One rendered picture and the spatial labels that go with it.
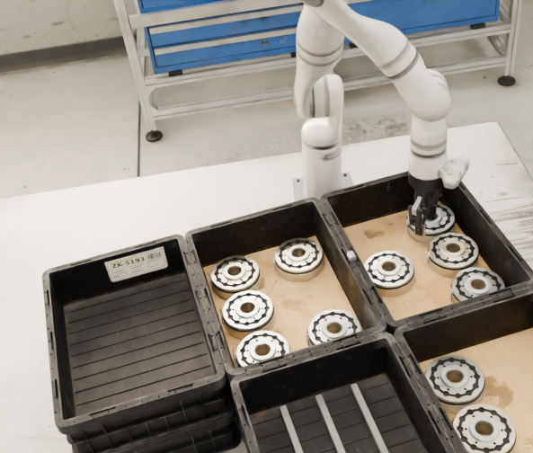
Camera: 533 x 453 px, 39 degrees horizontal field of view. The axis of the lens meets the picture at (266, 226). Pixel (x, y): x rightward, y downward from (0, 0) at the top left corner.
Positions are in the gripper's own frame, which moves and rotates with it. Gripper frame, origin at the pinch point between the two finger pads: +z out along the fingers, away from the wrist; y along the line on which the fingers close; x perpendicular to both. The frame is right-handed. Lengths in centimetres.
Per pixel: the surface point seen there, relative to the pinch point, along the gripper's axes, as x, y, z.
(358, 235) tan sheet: -13.5, 5.1, 5.0
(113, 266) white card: -52, 41, -2
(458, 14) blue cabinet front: -56, -181, 48
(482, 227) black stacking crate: 12.0, -0.4, -2.1
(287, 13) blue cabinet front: -115, -136, 35
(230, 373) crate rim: -14, 55, -5
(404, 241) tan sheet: -3.6, 2.5, 5.1
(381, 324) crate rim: 5.2, 33.8, -4.6
